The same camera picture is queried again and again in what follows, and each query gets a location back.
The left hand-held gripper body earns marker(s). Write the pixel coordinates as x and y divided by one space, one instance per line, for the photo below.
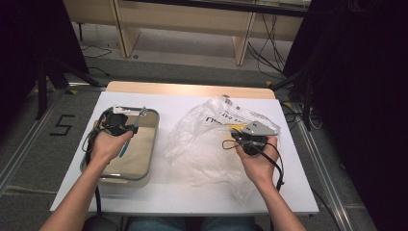
115 122

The black stool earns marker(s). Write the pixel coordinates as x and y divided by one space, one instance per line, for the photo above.
99 224

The black metal stand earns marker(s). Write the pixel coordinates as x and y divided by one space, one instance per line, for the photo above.
307 96
41 89

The beige bin grey rim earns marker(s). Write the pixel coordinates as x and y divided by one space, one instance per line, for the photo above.
141 150

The clear plastic bag yellow print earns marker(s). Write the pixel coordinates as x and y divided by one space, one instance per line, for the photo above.
205 150

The wooden table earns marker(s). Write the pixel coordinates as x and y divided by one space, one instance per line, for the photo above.
192 89

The person's right hand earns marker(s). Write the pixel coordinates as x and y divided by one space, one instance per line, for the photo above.
260 166

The white table board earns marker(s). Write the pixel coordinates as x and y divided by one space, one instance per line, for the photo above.
179 199

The light wooden desk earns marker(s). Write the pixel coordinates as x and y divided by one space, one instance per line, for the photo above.
179 19

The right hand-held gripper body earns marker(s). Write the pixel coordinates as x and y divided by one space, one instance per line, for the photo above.
256 128

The person's left hand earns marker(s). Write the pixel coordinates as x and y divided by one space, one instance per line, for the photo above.
106 147

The black curtain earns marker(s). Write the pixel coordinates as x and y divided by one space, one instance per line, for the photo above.
32 38
362 96

